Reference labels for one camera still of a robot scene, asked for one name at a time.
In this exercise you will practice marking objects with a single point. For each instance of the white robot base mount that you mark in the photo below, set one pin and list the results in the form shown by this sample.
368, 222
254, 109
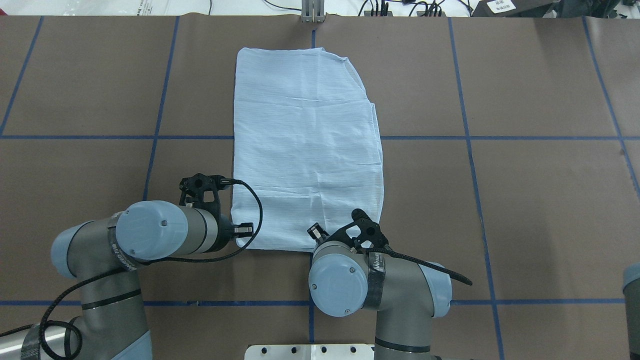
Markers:
336, 351

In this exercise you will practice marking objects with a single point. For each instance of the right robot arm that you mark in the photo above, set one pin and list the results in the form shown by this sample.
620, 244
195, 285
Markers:
355, 268

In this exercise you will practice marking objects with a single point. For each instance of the aluminium frame post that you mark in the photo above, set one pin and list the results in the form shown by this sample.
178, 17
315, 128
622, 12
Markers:
313, 11

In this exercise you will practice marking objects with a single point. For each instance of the clear plastic packaging bag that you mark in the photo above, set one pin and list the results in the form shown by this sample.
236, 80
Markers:
133, 7

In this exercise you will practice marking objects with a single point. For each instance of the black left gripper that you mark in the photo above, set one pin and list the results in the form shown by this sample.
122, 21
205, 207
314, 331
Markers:
224, 233

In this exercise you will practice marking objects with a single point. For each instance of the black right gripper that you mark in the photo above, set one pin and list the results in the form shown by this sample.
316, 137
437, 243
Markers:
316, 232

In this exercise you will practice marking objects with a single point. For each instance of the light blue button-up shirt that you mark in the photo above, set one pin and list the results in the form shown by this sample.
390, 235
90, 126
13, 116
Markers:
307, 141

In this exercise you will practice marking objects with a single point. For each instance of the white paper label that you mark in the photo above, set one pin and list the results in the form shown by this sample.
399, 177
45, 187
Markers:
500, 6

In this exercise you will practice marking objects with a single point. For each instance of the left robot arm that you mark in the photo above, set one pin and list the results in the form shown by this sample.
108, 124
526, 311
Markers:
102, 316

